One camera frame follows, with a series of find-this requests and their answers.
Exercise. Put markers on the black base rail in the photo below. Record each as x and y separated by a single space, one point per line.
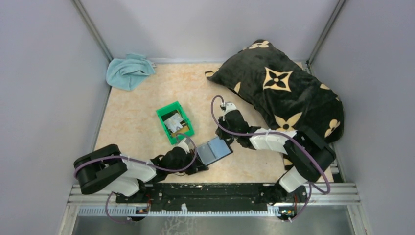
235 197

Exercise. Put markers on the light blue cloth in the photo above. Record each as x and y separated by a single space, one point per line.
126 74

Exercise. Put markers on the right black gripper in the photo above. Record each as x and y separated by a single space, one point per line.
225 130

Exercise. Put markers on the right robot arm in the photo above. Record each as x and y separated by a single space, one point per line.
309 154

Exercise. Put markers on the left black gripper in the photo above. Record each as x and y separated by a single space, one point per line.
198 161

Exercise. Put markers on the green plastic bin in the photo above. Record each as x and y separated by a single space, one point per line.
167 111

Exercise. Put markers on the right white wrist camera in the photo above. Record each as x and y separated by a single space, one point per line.
227 107

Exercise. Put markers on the black floral pillow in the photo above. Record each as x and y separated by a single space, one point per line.
286 96

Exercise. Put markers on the gold card in bin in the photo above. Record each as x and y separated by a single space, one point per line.
182 130

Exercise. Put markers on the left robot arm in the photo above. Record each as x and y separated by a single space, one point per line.
108 169

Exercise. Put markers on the white gold VIP card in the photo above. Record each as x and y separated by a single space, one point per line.
173 122

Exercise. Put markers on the black card holder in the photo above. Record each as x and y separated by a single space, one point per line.
213 151

